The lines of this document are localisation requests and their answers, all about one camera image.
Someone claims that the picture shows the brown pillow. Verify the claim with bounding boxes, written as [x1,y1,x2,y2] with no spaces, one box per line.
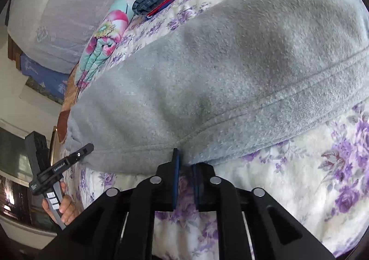
[57,61,83,142]

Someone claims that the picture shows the blue printed cloth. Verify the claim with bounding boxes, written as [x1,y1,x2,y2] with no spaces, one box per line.
[20,54,70,102]

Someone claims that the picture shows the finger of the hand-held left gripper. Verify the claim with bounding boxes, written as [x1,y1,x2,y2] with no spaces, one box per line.
[61,143,95,167]

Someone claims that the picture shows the green patterned board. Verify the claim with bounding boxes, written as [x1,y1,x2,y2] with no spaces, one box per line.
[25,77,65,105]

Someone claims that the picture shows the brown wooden frame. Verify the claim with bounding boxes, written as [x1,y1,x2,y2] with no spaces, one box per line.
[7,34,22,72]

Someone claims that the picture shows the person's left hand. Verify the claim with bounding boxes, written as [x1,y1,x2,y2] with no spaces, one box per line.
[42,181,80,226]

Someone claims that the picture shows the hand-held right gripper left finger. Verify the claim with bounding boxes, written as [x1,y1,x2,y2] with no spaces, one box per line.
[37,148,182,260]

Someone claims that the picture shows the white lace headboard cover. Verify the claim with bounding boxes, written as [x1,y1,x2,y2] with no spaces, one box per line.
[7,0,179,74]

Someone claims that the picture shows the folded floral quilt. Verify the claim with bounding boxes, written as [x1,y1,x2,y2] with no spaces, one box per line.
[75,0,139,87]

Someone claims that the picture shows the grey sweatshirt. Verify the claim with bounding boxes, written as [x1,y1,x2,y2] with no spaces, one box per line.
[66,0,369,175]

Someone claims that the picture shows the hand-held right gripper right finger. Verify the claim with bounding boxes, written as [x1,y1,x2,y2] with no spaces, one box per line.
[192,163,336,260]

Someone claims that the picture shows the purple floral bedsheet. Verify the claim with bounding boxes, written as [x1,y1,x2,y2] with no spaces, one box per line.
[58,0,369,260]

